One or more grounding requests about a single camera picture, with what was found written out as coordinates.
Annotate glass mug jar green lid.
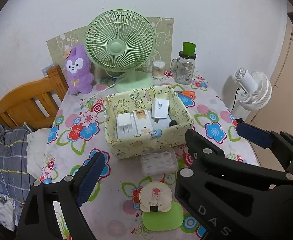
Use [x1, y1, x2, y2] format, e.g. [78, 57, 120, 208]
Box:
[171, 42, 197, 85]

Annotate white cube plug charger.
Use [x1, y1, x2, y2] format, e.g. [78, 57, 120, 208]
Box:
[116, 114, 135, 139]

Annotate white power strip cartoon stickers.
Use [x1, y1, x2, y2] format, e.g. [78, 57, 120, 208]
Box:
[133, 110, 153, 137]

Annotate purple plush toy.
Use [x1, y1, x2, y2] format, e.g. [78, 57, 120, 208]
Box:
[65, 44, 95, 95]

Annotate white wall charger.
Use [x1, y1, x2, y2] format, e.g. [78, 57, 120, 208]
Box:
[152, 99, 171, 124]

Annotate white pillow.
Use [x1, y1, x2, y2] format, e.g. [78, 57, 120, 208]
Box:
[26, 127, 53, 178]

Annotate printed yellow storage box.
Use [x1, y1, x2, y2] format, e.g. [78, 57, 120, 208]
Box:
[104, 85, 194, 160]

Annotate green desk fan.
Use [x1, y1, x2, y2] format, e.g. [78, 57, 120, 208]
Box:
[84, 9, 156, 93]

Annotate light blue printed sheet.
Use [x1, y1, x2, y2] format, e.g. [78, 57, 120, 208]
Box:
[42, 64, 54, 77]

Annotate black fan cable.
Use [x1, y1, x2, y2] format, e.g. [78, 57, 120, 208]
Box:
[230, 87, 242, 113]

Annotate orange scissors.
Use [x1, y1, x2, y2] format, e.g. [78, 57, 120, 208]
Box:
[174, 90, 196, 99]

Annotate round cartoon pocket mirror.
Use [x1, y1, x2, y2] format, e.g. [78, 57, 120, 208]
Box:
[139, 181, 173, 213]

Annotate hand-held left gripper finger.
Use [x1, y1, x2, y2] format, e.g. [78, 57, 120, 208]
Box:
[16, 152, 106, 240]

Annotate cotton swab container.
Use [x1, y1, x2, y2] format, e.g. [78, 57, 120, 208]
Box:
[152, 61, 166, 80]

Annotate clear plastic pack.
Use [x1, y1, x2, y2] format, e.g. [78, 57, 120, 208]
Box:
[140, 148, 178, 177]

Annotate white standing fan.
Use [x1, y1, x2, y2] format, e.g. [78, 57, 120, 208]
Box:
[224, 67, 272, 115]

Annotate printed cardboard board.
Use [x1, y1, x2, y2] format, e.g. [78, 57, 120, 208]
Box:
[46, 17, 174, 74]

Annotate beige wooden door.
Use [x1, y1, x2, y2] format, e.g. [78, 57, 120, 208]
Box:
[247, 2, 293, 130]

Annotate wooden bed headboard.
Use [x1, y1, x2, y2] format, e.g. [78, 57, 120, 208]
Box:
[0, 65, 69, 130]

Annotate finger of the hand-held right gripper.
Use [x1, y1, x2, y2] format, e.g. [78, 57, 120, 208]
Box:
[175, 129, 293, 240]
[236, 118, 293, 175]

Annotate grey plaid blanket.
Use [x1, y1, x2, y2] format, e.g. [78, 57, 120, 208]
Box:
[0, 124, 40, 203]

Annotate white fan power cable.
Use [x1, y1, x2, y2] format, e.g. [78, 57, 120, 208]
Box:
[90, 74, 127, 100]

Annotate white grey printed cloth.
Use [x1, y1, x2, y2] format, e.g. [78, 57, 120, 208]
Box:
[0, 192, 18, 232]

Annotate green rounded case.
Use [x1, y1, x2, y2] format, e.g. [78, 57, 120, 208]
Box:
[142, 201, 184, 230]

